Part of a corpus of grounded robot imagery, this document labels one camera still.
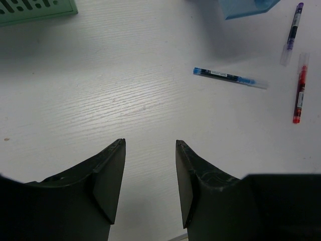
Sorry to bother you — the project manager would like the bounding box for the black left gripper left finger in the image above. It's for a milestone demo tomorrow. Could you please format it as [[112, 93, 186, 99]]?
[[1, 139, 126, 240]]

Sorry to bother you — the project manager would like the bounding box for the red pen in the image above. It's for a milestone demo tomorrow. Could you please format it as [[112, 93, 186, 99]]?
[[292, 53, 310, 124]]

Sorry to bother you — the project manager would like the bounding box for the light blue small drawer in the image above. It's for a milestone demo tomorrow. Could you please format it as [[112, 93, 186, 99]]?
[[219, 0, 280, 20]]

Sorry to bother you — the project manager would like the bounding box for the green plastic file rack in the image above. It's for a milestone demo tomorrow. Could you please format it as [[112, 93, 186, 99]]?
[[1, 0, 78, 27]]

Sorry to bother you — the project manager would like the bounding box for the blue white pen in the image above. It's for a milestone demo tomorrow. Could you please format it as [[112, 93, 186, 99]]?
[[280, 3, 304, 67]]

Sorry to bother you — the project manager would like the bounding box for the dark blue capped pen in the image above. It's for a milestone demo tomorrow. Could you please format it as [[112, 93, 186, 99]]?
[[193, 67, 268, 89]]

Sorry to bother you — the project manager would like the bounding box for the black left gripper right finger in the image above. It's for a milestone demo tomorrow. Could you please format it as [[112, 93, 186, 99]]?
[[176, 140, 320, 240]]

